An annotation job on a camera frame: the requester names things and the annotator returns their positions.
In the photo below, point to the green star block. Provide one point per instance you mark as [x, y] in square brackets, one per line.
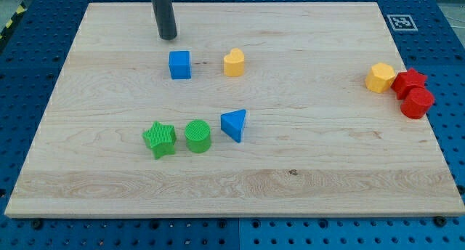
[160, 138]

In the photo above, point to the blue triangle block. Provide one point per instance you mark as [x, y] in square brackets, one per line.
[233, 123]

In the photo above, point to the yellow heart block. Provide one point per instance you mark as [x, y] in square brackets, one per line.
[234, 63]

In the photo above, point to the white fiducial marker tag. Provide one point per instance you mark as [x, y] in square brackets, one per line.
[402, 22]

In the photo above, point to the blue cube block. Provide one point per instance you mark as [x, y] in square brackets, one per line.
[179, 64]

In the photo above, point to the red star block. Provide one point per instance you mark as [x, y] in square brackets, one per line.
[406, 81]

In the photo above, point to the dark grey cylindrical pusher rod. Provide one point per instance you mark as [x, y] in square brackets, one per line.
[165, 19]

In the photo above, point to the light wooden board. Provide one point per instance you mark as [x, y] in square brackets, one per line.
[316, 141]

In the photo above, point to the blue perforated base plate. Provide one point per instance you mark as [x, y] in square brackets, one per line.
[30, 64]

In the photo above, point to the green cylinder block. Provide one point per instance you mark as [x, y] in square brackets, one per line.
[198, 136]

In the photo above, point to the red cylinder block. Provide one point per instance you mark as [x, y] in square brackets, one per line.
[417, 102]

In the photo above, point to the yellow hexagon block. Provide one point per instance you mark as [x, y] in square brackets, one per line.
[380, 77]

